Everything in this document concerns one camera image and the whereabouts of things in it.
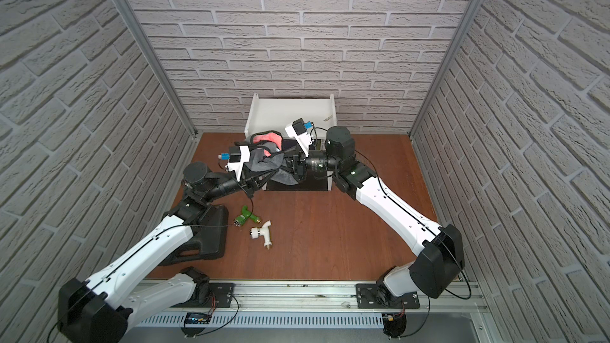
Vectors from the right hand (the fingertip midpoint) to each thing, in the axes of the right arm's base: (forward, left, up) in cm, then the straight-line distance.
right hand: (275, 161), depth 62 cm
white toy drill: (-5, +9, -35) cm, 36 cm away
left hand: (+2, +1, -1) cm, 2 cm away
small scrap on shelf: (+20, -16, -3) cm, 26 cm away
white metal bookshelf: (+22, -13, -3) cm, 25 cm away
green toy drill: (+2, +16, -35) cm, 38 cm away
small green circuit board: (-30, +28, -39) cm, 57 cm away
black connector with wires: (-36, -33, -39) cm, 62 cm away
